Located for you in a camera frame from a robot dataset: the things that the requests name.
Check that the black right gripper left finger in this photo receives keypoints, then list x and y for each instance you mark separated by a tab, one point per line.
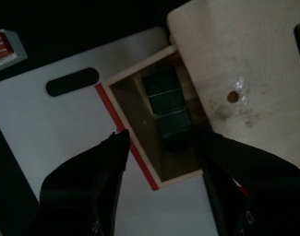
77	190

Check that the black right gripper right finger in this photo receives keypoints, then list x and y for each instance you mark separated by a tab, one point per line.
262	196

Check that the dark green block in drawer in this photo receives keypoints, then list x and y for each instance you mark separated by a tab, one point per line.
167	101

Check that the light wooden drawer cabinet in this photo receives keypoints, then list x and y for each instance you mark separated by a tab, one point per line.
246	52

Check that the white plastic cutting board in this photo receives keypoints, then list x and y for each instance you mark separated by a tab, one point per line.
52	129

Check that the red white striped block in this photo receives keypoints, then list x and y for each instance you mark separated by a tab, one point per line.
1	50

